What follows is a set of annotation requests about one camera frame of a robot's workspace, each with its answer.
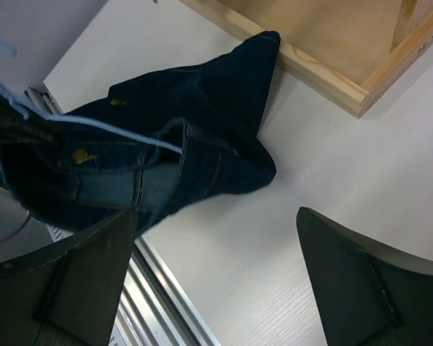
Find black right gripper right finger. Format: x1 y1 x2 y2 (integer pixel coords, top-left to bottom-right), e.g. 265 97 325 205
297 207 433 345

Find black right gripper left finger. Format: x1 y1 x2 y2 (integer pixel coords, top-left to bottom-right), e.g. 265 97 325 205
0 210 136 345

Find dark blue denim garment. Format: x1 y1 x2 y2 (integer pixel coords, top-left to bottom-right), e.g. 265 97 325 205
0 31 281 233

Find light blue dark-denim hanger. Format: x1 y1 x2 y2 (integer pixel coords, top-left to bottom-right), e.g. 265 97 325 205
0 70 183 156

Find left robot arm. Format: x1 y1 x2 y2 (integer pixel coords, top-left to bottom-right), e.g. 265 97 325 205
0 95 58 144

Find wooden clothes rack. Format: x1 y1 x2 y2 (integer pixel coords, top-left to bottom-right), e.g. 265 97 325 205
188 0 433 117

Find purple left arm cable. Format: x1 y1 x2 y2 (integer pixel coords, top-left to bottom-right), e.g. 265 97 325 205
0 212 33 248

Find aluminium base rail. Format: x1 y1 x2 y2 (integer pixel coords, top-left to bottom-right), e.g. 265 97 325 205
23 86 221 346

